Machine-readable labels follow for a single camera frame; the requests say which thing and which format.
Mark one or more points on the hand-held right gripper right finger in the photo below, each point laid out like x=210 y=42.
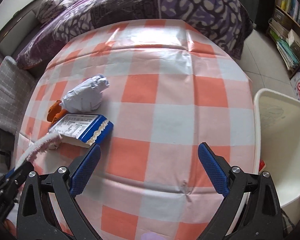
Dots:
x=212 y=170

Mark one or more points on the blue cardboard box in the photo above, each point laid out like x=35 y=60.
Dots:
x=85 y=127

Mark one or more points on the pile of books and papers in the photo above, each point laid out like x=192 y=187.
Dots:
x=287 y=47

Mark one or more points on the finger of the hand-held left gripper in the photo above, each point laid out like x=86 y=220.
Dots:
x=23 y=170
x=11 y=174

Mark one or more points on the orange checked tablecloth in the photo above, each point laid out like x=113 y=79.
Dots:
x=165 y=130

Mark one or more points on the dark bed headboard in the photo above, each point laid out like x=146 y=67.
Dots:
x=12 y=30

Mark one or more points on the crumpled grey-white paper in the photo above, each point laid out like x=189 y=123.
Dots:
x=85 y=97

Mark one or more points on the purple patterned blanket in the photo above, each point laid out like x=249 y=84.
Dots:
x=140 y=2

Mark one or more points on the grey checked cushion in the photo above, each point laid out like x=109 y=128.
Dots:
x=7 y=92

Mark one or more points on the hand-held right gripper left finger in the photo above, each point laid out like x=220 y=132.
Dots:
x=85 y=172

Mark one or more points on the cream fringed cloth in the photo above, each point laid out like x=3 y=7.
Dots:
x=40 y=147

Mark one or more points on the purple cloth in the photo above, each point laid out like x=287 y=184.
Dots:
x=151 y=236

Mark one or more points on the white plastic bin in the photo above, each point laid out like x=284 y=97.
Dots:
x=282 y=142

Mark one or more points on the wooden bookshelf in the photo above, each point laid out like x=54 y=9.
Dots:
x=293 y=33

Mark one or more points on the small orange object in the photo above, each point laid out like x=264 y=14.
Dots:
x=54 y=112

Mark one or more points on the folded patterned quilt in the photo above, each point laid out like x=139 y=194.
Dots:
x=62 y=0

